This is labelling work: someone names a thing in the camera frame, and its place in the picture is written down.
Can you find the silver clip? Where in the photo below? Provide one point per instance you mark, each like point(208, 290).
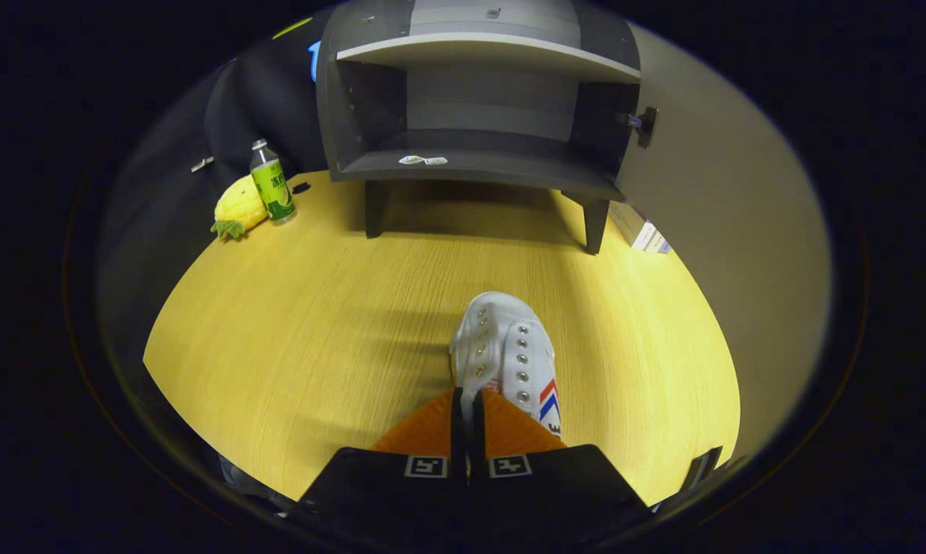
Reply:
point(202, 164)

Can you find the small black object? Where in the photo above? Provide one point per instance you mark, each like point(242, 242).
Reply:
point(301, 188)

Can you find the white spine book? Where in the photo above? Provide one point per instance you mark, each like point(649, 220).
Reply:
point(655, 242)
point(628, 223)

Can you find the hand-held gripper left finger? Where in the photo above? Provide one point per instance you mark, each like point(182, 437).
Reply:
point(458, 438)

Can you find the black backdrop cloth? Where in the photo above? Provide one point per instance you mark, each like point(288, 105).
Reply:
point(171, 192)

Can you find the white sneaker shoe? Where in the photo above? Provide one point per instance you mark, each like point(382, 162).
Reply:
point(501, 338)

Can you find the green label bottle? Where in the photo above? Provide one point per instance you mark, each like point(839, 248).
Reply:
point(273, 188)

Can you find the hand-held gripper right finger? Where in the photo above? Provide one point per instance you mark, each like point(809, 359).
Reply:
point(555, 492)

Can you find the yellow pineapple plush toy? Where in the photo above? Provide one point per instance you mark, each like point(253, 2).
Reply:
point(240, 206)

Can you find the grey cabinet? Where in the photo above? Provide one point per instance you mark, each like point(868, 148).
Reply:
point(478, 165)

